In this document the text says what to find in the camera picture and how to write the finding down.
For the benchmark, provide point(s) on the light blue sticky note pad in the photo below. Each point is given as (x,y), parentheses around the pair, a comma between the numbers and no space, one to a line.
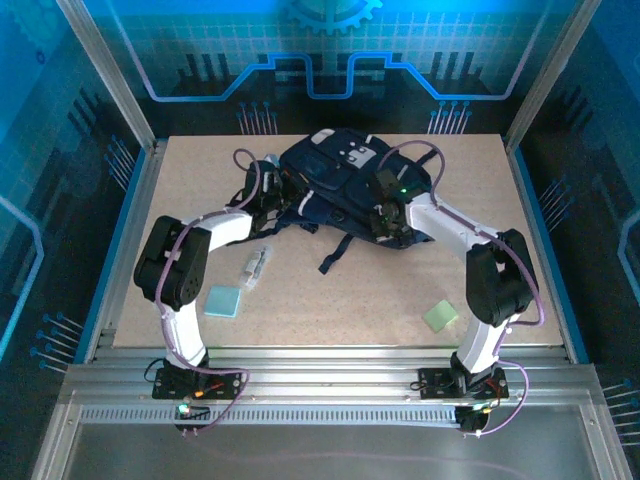
(225,302)

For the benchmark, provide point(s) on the black LED controller module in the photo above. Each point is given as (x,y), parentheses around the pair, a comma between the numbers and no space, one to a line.
(192,412)
(470,420)

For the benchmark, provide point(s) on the aluminium side rail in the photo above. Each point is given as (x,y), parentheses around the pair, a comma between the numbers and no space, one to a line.
(131,225)
(520,170)

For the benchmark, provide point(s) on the light green sticky note pad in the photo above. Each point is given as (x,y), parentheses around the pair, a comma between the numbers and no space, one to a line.
(441,315)

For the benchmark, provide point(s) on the aluminium frame post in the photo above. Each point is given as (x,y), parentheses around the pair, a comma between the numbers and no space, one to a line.
(550,75)
(107,75)

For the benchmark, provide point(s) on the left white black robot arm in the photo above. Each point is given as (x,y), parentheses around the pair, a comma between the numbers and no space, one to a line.
(225,230)

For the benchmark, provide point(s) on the clear bag with white item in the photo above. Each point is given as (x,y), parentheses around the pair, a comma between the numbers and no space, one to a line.
(256,267)

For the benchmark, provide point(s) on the navy blue student backpack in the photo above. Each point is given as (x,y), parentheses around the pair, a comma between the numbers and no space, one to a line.
(325,165)

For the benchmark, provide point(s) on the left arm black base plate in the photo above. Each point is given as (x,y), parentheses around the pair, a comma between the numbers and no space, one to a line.
(165,385)

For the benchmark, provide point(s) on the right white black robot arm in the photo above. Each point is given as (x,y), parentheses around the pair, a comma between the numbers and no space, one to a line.
(450,225)

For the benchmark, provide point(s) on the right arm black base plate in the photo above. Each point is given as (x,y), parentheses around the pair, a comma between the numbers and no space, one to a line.
(435,385)

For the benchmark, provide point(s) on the aluminium frame cross rail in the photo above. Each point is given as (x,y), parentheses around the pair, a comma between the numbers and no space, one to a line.
(325,380)

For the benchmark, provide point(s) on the steel bottom panel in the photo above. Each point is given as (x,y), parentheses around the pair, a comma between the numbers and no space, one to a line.
(320,455)

